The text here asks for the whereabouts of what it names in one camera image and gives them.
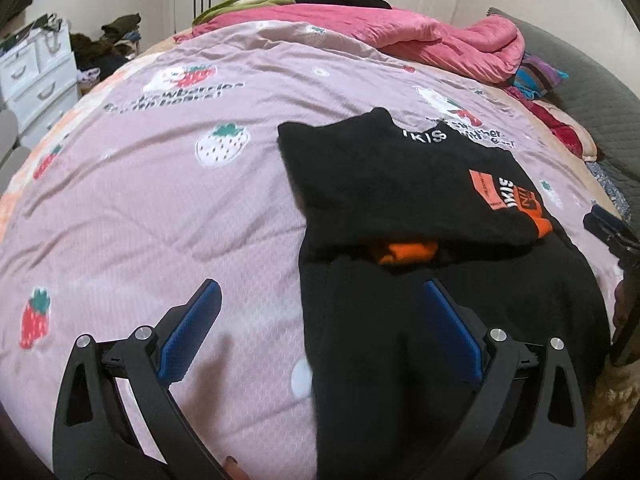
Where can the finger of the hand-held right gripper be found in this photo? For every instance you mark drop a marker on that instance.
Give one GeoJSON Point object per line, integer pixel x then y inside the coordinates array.
{"type": "Point", "coordinates": [612, 227]}

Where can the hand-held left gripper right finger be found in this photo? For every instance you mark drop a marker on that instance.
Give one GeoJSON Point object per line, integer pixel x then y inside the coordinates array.
{"type": "Point", "coordinates": [457, 332]}

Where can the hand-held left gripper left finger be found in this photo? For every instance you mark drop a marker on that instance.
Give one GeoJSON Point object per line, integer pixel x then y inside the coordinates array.
{"type": "Point", "coordinates": [192, 325]}

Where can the black t-shirt orange print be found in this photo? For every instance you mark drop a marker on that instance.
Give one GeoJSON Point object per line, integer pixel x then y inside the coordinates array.
{"type": "Point", "coordinates": [400, 185]}

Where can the dark clothes pile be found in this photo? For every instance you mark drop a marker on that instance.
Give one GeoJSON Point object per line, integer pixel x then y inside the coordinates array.
{"type": "Point", "coordinates": [105, 42]}

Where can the person's left hand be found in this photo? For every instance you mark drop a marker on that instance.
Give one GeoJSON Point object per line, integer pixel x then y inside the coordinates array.
{"type": "Point", "coordinates": [235, 470]}

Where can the blue floral cloth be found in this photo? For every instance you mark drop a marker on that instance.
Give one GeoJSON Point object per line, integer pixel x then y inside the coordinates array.
{"type": "Point", "coordinates": [612, 185]}

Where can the red fleece blanket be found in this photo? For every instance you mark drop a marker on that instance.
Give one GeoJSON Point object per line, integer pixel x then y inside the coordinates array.
{"type": "Point", "coordinates": [560, 130]}

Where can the pink strawberry print bed sheet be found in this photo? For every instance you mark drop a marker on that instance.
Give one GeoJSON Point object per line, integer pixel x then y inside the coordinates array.
{"type": "Point", "coordinates": [150, 210]}

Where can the grey quilted headboard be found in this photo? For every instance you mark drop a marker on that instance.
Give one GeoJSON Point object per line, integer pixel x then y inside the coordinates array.
{"type": "Point", "coordinates": [585, 75]}

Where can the striped colourful cloth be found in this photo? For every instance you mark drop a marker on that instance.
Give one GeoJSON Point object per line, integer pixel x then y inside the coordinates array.
{"type": "Point", "coordinates": [537, 75]}

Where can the grey chair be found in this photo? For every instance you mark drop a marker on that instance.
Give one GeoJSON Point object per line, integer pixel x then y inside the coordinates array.
{"type": "Point", "coordinates": [10, 145]}

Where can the pink quilt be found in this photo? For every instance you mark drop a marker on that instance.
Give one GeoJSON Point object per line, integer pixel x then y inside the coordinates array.
{"type": "Point", "coordinates": [425, 35]}

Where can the white drawer chest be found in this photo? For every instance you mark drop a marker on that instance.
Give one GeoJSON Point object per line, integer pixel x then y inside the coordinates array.
{"type": "Point", "coordinates": [35, 75]}

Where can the green cloth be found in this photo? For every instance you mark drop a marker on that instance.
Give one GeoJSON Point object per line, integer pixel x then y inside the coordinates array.
{"type": "Point", "coordinates": [235, 6]}

